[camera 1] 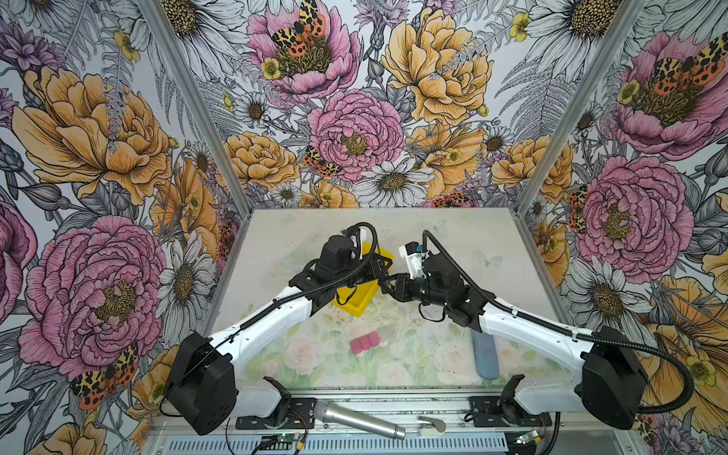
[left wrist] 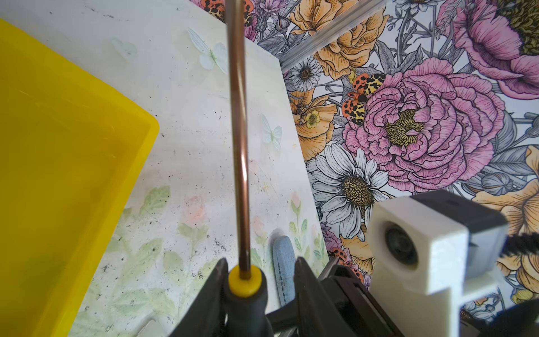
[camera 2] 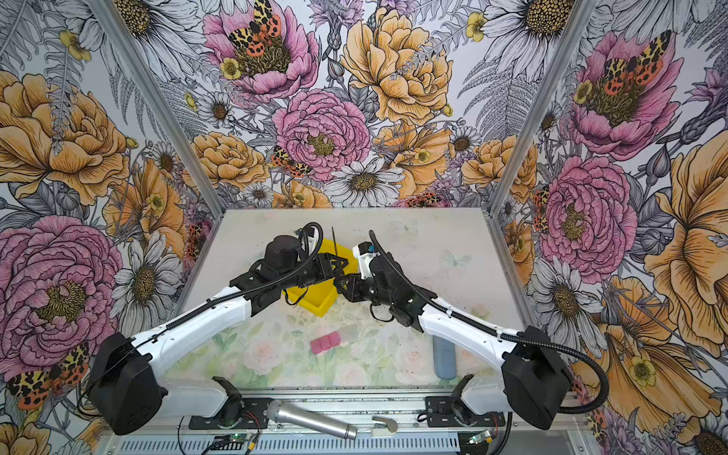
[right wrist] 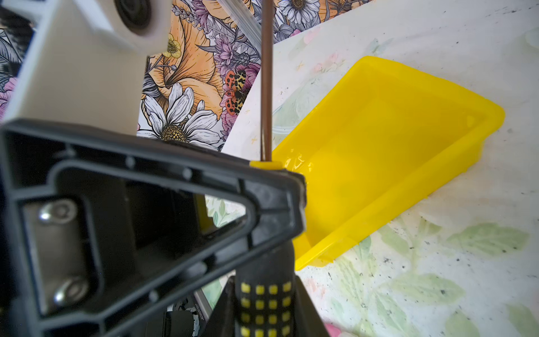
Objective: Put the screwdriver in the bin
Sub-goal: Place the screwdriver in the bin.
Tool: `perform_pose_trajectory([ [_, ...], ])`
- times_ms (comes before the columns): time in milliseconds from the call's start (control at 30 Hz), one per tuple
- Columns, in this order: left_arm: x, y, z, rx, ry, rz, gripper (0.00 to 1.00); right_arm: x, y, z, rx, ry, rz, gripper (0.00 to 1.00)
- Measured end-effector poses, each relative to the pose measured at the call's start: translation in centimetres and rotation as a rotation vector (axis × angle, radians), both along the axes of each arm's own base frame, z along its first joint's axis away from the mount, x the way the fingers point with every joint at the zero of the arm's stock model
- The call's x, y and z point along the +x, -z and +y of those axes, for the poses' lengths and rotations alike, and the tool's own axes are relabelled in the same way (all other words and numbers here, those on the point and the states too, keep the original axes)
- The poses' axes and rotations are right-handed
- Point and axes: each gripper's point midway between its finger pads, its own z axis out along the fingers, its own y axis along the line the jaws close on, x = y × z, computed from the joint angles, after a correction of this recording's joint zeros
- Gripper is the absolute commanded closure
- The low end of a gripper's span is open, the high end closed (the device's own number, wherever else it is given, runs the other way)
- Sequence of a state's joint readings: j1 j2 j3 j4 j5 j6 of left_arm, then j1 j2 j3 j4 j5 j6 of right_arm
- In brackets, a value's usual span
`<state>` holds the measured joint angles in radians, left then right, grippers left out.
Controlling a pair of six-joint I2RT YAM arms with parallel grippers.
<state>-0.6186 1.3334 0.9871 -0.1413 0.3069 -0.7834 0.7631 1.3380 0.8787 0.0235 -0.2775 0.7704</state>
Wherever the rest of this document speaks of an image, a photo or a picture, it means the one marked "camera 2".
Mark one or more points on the white vented cable tray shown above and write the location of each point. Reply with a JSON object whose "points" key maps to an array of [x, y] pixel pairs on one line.
{"points": [[406, 443]]}

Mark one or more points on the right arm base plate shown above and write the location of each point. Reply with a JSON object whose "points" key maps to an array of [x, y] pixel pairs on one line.
{"points": [[448, 412]]}

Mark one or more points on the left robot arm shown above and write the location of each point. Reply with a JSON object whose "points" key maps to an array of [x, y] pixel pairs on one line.
{"points": [[128, 384]]}

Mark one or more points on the green circuit board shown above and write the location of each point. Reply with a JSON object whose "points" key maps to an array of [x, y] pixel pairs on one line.
{"points": [[231, 442]]}

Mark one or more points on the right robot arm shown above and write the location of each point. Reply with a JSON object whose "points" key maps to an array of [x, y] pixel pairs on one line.
{"points": [[535, 380]]}

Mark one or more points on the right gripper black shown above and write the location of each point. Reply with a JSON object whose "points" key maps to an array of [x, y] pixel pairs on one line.
{"points": [[354, 282]]}

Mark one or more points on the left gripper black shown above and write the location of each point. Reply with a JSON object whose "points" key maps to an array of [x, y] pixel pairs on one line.
{"points": [[324, 263]]}

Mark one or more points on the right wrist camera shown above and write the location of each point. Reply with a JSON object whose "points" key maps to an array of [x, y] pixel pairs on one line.
{"points": [[364, 253]]}

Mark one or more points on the pink white ice cube tray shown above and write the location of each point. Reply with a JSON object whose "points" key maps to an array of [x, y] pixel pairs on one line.
{"points": [[334, 339]]}

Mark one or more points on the small beige hook clip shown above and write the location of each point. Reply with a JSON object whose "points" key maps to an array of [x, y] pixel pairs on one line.
{"points": [[384, 427]]}

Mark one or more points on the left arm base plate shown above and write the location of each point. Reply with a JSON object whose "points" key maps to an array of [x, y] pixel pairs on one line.
{"points": [[242, 414]]}

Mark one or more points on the yellow plastic bin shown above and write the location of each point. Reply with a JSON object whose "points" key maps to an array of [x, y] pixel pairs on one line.
{"points": [[318, 299]]}

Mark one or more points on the blue grey glasses case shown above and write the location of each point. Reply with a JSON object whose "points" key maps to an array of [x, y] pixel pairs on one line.
{"points": [[444, 359]]}

